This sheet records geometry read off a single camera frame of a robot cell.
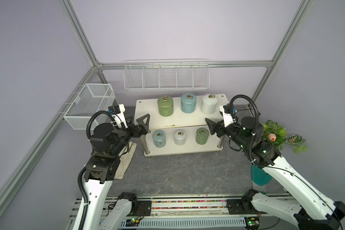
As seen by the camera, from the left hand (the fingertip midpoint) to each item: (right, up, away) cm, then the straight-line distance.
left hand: (142, 117), depth 61 cm
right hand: (+32, +1, +5) cm, 33 cm away
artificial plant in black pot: (+64, -8, +10) cm, 66 cm away
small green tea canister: (+30, -11, +25) cm, 40 cm away
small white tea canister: (+16, -12, +26) cm, 33 cm away
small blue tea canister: (+4, -13, +25) cm, 28 cm away
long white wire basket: (+7, +31, +41) cm, 52 cm away
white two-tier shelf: (+16, -4, +6) cm, 17 cm away
